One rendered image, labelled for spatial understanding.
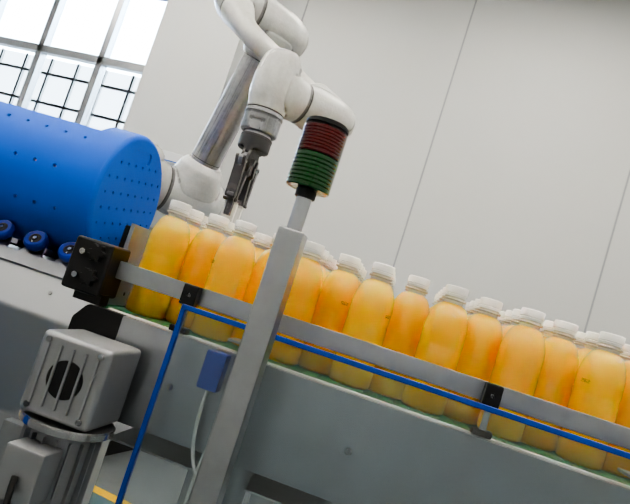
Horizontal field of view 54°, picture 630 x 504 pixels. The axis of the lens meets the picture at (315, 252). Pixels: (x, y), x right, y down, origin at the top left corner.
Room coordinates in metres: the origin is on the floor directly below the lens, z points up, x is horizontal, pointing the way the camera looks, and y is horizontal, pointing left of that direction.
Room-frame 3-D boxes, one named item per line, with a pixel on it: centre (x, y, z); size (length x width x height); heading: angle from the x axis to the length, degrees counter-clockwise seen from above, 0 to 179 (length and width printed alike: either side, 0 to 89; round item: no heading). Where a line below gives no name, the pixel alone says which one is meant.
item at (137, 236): (1.27, 0.36, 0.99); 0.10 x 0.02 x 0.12; 171
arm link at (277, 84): (1.42, 0.20, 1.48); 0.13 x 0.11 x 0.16; 125
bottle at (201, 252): (1.15, 0.19, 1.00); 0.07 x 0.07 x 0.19
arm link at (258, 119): (1.41, 0.21, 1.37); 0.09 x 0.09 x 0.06
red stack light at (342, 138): (0.86, 0.04, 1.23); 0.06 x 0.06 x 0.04
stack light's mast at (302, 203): (0.86, 0.04, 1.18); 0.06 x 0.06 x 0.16
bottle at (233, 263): (1.10, 0.13, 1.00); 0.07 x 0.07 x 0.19
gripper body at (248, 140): (1.41, 0.21, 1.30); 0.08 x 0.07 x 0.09; 170
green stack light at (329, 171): (0.86, 0.04, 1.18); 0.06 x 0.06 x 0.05
